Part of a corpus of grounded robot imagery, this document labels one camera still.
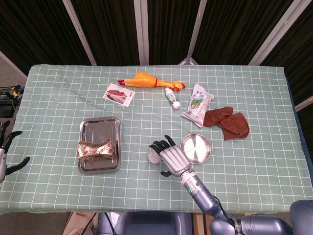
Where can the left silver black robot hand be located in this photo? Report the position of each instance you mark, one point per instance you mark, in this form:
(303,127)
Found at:
(2,161)

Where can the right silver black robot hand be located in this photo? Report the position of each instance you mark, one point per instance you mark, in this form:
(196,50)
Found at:
(174,160)

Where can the small white round cap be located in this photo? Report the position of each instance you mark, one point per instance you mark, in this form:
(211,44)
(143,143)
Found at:
(153,159)

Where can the gold foil bag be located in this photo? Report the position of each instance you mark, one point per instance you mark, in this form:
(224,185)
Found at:
(96,150)

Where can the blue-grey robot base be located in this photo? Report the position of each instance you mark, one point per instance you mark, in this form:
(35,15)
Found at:
(146,224)

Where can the round steel plate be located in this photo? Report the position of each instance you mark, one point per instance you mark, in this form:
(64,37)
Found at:
(199,149)

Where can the green checked tablecloth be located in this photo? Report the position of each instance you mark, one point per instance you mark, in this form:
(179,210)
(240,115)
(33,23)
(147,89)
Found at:
(137,191)

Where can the black electronic box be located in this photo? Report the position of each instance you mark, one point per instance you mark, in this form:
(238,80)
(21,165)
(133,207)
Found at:
(6,110)

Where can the white green snack bag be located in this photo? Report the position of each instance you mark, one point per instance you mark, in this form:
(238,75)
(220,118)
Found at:
(198,105)

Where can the small white green bottle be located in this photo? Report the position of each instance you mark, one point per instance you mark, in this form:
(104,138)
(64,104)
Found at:
(172,98)

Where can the brown cloth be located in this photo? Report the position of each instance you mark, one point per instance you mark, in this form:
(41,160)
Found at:
(232,124)

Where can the light wooden board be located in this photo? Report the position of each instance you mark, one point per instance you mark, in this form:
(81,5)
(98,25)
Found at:
(198,224)

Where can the printed cardboard box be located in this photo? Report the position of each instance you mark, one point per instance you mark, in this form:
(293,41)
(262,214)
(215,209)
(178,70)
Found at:
(207,221)

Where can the yellow black clamp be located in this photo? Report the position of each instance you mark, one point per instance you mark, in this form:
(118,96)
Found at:
(13,91)

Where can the rectangular steel tray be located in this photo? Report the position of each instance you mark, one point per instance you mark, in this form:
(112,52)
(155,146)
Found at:
(97,127)

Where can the yellow rubber chicken toy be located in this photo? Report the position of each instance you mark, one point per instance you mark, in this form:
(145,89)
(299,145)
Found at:
(141,80)

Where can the photo postcard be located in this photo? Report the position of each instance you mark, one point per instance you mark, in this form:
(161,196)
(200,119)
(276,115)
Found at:
(118,95)

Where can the open cardboard box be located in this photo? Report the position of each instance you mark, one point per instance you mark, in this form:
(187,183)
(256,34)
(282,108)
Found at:
(78,220)

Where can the grey metal stand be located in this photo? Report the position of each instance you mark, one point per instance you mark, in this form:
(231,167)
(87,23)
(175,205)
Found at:
(188,60)

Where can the white partition frame post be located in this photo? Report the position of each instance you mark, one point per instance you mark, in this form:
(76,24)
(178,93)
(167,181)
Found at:
(274,31)
(196,27)
(79,31)
(304,102)
(141,31)

